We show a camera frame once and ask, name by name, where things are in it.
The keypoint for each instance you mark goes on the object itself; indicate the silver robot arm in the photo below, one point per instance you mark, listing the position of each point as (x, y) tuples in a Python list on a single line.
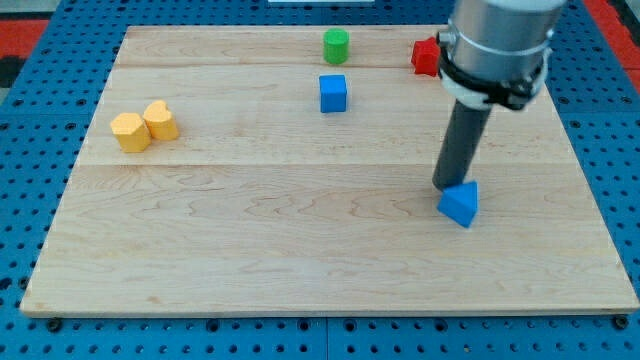
[(495, 52)]

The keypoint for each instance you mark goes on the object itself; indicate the blue cube block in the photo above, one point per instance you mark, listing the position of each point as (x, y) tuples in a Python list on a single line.
[(333, 93)]

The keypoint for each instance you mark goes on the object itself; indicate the wooden board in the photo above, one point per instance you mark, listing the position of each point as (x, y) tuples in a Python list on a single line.
[(265, 206)]

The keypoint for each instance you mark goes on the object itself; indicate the green cylinder block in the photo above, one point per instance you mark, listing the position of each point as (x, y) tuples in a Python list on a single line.
[(336, 46)]

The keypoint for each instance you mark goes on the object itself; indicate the blue triangular prism block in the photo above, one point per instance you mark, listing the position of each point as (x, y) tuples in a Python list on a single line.
[(460, 203)]

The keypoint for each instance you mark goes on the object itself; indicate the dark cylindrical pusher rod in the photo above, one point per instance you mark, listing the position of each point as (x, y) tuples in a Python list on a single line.
[(463, 134)]

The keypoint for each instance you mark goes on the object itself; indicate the red star block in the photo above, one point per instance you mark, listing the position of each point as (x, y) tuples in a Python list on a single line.
[(425, 57)]

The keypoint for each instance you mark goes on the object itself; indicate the yellow heart block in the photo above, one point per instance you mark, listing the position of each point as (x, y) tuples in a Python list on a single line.
[(160, 121)]

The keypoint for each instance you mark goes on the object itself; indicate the yellow hexagon block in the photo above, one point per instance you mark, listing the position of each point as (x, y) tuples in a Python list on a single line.
[(131, 132)]

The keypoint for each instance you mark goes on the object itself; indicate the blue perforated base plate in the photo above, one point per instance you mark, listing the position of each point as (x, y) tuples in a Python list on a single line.
[(45, 116)]

